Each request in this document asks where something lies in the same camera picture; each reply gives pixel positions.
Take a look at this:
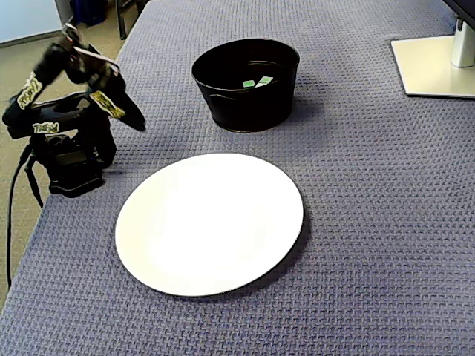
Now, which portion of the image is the blue bin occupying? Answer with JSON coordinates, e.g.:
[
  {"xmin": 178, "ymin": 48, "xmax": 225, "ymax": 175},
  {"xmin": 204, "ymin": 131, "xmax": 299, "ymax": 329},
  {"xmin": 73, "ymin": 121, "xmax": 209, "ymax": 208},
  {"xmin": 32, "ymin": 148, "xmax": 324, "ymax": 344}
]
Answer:
[{"xmin": 70, "ymin": 0, "xmax": 108, "ymax": 27}]

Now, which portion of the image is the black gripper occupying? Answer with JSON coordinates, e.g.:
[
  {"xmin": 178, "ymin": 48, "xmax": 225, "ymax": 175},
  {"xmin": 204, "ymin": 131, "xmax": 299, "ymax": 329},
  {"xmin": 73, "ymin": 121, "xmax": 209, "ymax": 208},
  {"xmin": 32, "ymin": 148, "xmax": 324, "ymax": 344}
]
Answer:
[{"xmin": 68, "ymin": 46, "xmax": 148, "ymax": 131}]

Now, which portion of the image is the white round plate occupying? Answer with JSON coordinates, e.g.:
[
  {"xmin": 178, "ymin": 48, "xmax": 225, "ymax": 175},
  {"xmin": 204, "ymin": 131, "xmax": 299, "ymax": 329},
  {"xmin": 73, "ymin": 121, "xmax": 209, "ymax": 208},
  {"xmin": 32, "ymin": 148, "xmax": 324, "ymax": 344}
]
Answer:
[{"xmin": 114, "ymin": 152, "xmax": 306, "ymax": 297}]

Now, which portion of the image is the silver monitor stand pole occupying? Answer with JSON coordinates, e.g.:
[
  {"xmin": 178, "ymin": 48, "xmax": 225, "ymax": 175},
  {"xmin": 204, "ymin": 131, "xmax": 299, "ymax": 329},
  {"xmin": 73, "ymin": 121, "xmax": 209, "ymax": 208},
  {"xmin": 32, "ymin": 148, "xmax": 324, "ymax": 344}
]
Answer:
[{"xmin": 451, "ymin": 16, "xmax": 475, "ymax": 68}]

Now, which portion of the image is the black round container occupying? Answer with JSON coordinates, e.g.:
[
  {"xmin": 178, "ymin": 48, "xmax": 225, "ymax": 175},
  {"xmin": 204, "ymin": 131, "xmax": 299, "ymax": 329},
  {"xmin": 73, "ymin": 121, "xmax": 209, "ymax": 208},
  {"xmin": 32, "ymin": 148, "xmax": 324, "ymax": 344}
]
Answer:
[{"xmin": 191, "ymin": 38, "xmax": 301, "ymax": 134}]

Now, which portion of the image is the blue woven table cloth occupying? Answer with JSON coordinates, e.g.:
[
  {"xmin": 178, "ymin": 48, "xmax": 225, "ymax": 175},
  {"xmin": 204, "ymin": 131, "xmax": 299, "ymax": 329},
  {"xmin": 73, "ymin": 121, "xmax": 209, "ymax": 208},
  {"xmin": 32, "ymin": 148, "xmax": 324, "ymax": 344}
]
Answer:
[{"xmin": 0, "ymin": 0, "xmax": 475, "ymax": 356}]

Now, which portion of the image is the dark chair frame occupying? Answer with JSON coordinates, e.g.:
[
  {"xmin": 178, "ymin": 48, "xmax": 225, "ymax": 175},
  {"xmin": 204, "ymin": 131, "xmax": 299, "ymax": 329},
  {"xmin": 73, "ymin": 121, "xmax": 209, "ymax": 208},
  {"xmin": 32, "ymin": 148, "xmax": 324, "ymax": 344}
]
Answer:
[{"xmin": 114, "ymin": 0, "xmax": 149, "ymax": 41}]

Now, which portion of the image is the black cable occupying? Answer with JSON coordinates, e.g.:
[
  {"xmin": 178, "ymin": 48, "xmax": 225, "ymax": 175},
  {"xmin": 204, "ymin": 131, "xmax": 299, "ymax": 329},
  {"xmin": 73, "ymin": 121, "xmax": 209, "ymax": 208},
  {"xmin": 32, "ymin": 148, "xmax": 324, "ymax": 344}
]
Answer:
[
  {"xmin": 24, "ymin": 165, "xmax": 45, "ymax": 208},
  {"xmin": 5, "ymin": 146, "xmax": 33, "ymax": 291}
]

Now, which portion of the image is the white monitor stand base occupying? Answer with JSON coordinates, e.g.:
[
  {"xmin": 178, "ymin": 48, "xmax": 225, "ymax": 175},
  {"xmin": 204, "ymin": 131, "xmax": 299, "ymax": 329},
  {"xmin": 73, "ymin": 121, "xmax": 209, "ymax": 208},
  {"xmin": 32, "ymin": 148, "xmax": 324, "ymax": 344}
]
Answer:
[{"xmin": 390, "ymin": 35, "xmax": 475, "ymax": 99}]

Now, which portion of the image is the black monitor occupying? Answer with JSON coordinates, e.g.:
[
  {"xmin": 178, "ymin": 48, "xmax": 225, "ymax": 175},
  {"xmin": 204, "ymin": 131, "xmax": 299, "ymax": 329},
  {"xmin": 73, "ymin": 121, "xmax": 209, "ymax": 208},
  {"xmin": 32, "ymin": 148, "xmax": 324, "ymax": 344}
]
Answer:
[{"xmin": 443, "ymin": 0, "xmax": 475, "ymax": 23}]

